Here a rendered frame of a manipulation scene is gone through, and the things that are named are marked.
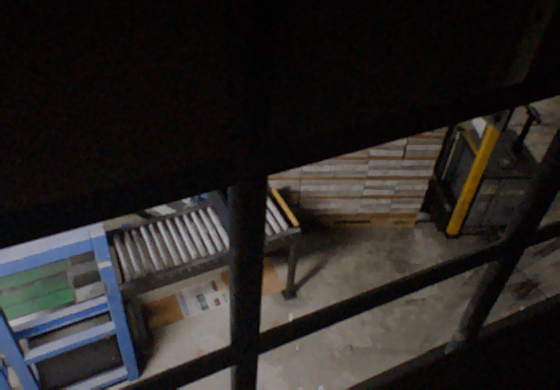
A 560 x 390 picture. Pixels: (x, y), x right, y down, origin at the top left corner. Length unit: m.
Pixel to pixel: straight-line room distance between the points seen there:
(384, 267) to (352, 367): 1.04
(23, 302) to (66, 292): 0.25
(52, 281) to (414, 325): 2.76
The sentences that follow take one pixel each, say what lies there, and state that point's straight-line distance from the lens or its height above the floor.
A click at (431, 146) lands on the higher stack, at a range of 4.59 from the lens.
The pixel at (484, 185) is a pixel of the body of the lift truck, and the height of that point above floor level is 0.68.
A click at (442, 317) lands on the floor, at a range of 4.65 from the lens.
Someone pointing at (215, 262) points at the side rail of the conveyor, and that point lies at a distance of 3.70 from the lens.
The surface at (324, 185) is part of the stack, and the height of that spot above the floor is 0.55.
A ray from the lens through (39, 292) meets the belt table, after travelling 3.73.
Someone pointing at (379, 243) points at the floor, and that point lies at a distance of 5.00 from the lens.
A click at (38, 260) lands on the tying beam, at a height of 1.49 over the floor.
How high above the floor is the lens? 3.63
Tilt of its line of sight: 42 degrees down
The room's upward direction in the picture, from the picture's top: 3 degrees clockwise
